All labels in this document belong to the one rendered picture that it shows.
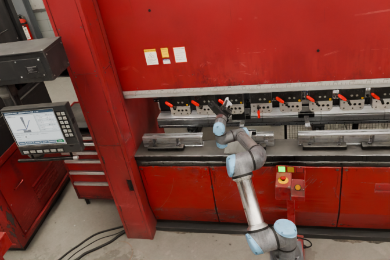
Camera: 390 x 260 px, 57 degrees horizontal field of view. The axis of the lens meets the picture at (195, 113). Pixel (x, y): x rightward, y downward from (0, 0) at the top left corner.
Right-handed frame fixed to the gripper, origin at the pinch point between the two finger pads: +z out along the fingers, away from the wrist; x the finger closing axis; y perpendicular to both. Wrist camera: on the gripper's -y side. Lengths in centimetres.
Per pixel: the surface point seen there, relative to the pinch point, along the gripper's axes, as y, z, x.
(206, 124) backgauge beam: 11, 31, -43
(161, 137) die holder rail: -16, 4, -61
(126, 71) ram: -68, 3, -29
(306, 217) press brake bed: 116, -6, -37
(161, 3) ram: -73, 3, 30
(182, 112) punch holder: -16.6, 2.5, -28.7
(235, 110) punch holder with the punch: 12.0, 2.5, -0.9
